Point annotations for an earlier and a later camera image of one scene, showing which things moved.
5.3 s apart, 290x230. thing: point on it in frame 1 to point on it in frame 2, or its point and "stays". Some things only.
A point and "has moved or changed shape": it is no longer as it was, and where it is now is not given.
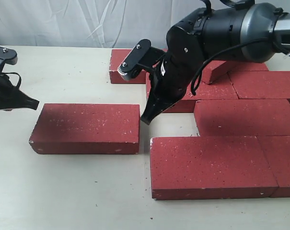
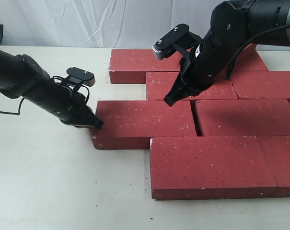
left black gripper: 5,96 to 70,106
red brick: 86,129 to 130,124
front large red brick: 210,167 stays
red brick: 281,152 stays
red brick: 221,88 has moved or changed shape
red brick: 256,117 stays
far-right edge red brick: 265,85 stays
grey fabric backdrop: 92,24 stays
